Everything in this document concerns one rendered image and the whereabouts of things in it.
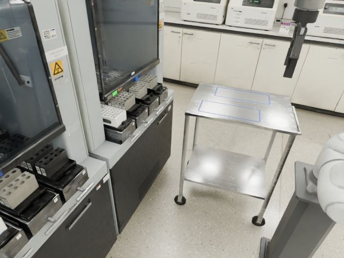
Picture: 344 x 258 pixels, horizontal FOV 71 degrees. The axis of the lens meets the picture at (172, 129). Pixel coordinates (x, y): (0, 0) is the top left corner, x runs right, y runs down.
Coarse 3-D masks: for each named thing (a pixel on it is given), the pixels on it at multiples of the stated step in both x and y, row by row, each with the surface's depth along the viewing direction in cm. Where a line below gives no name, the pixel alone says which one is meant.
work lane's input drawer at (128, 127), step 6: (126, 120) 127; (132, 120) 128; (108, 126) 122; (120, 126) 122; (126, 126) 124; (132, 126) 129; (108, 132) 123; (114, 132) 121; (120, 132) 120; (126, 132) 124; (132, 132) 130; (138, 132) 129; (120, 138) 122; (126, 138) 126; (132, 138) 125
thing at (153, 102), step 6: (150, 96) 153; (156, 96) 151; (144, 102) 144; (150, 102) 145; (156, 102) 152; (150, 108) 146; (156, 108) 154; (162, 108) 152; (150, 114) 148; (156, 114) 146
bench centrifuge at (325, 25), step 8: (328, 0) 253; (336, 0) 252; (328, 8) 252; (336, 8) 250; (320, 16) 255; (328, 16) 253; (336, 16) 250; (312, 24) 262; (320, 24) 259; (328, 24) 256; (336, 24) 253; (312, 32) 265; (320, 32) 262; (328, 32) 260; (336, 32) 258
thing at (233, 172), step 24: (216, 96) 154; (240, 96) 155; (264, 96) 156; (288, 96) 158; (216, 120) 133; (240, 120) 131; (264, 120) 132; (288, 120) 133; (288, 144) 128; (192, 168) 176; (216, 168) 177; (240, 168) 178; (264, 168) 179; (240, 192) 159; (264, 192) 159
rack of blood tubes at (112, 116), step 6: (102, 108) 128; (108, 108) 127; (114, 108) 128; (102, 114) 123; (108, 114) 122; (114, 114) 122; (120, 114) 122; (108, 120) 128; (114, 120) 119; (120, 120) 123; (114, 126) 121
